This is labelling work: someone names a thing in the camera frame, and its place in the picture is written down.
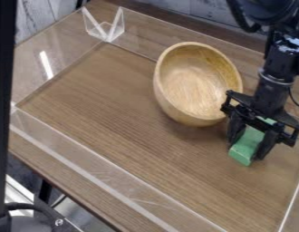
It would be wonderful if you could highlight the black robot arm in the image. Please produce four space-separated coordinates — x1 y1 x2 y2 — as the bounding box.
221 0 299 164

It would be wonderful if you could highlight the black table leg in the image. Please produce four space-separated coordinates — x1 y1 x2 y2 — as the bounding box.
38 180 53 204

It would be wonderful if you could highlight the grey metal bracket with screw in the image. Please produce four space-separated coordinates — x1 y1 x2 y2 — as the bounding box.
45 210 82 232

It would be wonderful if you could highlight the black cable lower left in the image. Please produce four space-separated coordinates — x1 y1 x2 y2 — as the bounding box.
5 202 56 232

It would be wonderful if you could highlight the clear acrylic tray wall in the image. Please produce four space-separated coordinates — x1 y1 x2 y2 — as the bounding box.
9 0 299 232

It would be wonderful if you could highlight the green rectangular block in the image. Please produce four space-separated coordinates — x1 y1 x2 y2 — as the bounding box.
228 126 265 167

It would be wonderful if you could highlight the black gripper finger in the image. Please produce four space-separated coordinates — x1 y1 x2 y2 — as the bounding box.
226 112 245 144
254 130 278 160

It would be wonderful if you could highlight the brown wooden bowl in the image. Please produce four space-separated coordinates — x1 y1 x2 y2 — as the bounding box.
152 42 242 127

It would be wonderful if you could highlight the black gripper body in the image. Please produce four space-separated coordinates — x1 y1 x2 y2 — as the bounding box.
220 90 299 147

